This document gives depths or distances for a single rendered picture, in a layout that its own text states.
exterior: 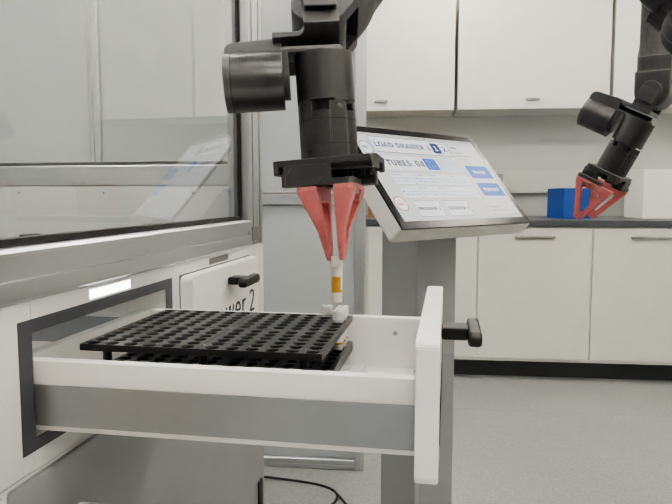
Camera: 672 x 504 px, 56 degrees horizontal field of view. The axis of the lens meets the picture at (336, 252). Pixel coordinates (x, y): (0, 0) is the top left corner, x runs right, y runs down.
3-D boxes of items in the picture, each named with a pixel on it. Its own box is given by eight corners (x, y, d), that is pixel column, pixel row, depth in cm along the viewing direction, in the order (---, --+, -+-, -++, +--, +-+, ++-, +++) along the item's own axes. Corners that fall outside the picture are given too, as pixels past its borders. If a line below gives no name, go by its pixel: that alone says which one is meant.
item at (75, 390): (425, 368, 74) (426, 316, 73) (414, 458, 48) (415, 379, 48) (108, 353, 80) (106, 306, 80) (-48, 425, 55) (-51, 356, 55)
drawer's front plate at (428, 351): (441, 377, 75) (442, 285, 74) (437, 488, 47) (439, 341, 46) (426, 376, 75) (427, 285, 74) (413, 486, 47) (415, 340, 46)
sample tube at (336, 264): (332, 300, 65) (331, 255, 64) (344, 301, 64) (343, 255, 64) (329, 302, 63) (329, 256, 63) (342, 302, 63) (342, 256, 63)
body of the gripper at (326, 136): (377, 172, 59) (372, 92, 59) (272, 181, 61) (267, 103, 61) (386, 177, 65) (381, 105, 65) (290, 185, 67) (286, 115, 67)
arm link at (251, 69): (334, -20, 64) (334, 50, 71) (219, -15, 63) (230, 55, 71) (345, 59, 57) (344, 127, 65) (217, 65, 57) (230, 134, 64)
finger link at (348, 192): (359, 260, 59) (352, 160, 59) (285, 264, 61) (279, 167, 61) (369, 256, 66) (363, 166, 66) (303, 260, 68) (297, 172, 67)
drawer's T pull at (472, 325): (478, 331, 63) (478, 317, 63) (482, 348, 56) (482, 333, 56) (441, 329, 64) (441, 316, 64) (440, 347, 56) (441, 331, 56)
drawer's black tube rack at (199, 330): (352, 371, 71) (352, 314, 70) (321, 428, 54) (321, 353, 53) (166, 362, 75) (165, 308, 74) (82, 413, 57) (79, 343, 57)
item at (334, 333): (352, 320, 70) (352, 315, 70) (321, 361, 53) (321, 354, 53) (336, 320, 71) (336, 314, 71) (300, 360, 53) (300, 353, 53)
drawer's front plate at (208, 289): (258, 318, 111) (258, 255, 110) (194, 360, 83) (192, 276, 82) (249, 317, 112) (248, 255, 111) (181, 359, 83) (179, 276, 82)
